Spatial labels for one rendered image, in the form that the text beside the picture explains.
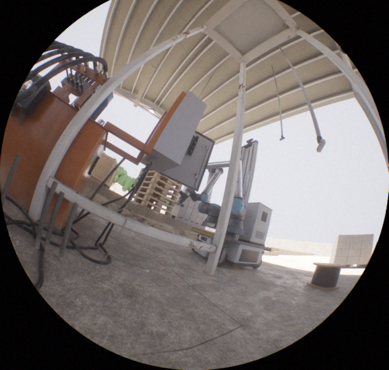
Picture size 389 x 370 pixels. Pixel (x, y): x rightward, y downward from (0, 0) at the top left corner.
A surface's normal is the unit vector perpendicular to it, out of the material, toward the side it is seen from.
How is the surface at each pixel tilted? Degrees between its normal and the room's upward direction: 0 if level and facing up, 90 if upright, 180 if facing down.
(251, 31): 180
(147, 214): 88
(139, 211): 90
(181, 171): 90
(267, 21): 180
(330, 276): 90
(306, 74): 172
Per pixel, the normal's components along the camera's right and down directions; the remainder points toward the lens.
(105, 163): 0.44, -0.18
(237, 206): -0.44, -0.39
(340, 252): -0.70, -0.47
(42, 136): 0.61, -0.07
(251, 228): -0.83, -0.44
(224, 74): -0.44, 0.80
